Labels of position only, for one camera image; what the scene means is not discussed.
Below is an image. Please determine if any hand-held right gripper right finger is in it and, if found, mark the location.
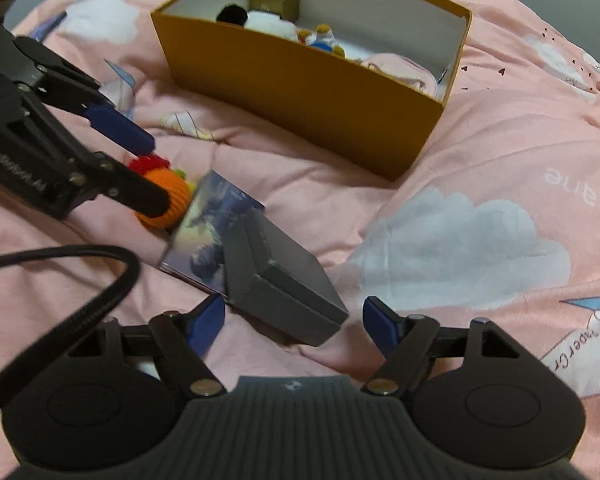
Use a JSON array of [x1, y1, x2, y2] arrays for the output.
[[362, 296, 521, 396]]

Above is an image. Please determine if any pink cloth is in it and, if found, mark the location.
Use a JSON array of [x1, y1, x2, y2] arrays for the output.
[[357, 51, 438, 97]]

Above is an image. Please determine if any yellow and blue plush toy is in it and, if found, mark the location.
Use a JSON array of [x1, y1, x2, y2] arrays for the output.
[[297, 23, 361, 61]]

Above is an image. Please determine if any orange knitted toy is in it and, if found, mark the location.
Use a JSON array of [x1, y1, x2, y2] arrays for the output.
[[125, 155, 198, 233]]

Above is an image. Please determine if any black cable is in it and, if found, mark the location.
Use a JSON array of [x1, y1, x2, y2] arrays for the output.
[[0, 244, 142, 436]]

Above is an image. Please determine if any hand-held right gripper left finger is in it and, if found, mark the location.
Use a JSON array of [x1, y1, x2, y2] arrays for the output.
[[67, 292, 227, 397]]

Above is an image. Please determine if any black and white plush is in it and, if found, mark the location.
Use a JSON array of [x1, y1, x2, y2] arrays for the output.
[[216, 4, 301, 43]]

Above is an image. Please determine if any small beige box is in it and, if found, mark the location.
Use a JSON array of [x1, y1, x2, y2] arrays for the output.
[[247, 0, 301, 20]]

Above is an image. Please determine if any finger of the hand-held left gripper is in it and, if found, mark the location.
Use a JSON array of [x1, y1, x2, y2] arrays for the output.
[[10, 34, 156, 157], [55, 151, 171, 219]]

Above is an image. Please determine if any printed photo card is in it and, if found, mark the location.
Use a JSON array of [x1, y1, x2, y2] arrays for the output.
[[157, 170, 267, 296]]

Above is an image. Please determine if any orange cardboard box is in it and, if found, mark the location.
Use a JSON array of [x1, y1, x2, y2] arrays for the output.
[[150, 0, 473, 182]]

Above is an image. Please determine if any grey box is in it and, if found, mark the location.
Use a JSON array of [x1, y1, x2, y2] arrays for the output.
[[222, 207, 351, 347]]

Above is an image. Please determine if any pink printed blanket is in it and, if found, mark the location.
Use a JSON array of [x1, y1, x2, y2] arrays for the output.
[[0, 0, 600, 461]]

